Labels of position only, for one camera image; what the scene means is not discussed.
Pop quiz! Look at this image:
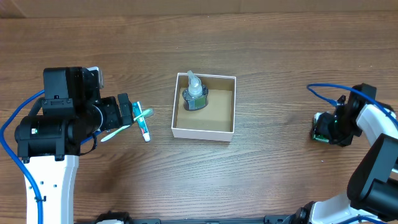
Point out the teal toothpaste tube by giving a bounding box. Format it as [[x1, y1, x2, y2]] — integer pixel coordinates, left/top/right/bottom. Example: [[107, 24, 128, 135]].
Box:
[[132, 101, 150, 142]]

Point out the green white soap packet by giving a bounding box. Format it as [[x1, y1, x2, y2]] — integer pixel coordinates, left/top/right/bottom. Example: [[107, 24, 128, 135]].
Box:
[[310, 112, 331, 144]]

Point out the green white toothbrush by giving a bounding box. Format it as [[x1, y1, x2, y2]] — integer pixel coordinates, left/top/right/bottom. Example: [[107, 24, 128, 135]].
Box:
[[101, 108, 154, 142]]

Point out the purple soap pump bottle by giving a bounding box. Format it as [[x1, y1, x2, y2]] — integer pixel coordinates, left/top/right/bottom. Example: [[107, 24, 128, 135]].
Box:
[[182, 70, 209, 111]]

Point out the blue disposable razor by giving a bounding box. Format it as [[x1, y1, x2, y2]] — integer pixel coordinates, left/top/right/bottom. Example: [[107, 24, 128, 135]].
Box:
[[80, 131, 102, 145]]

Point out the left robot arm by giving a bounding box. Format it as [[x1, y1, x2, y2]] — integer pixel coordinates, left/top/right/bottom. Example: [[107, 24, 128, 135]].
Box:
[[14, 67, 133, 223]]

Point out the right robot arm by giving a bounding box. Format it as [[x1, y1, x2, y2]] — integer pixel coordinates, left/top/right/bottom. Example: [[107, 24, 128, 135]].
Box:
[[283, 83, 397, 224]]

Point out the white cardboard box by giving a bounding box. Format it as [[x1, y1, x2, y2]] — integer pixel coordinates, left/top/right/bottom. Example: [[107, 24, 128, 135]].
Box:
[[170, 72, 237, 142]]

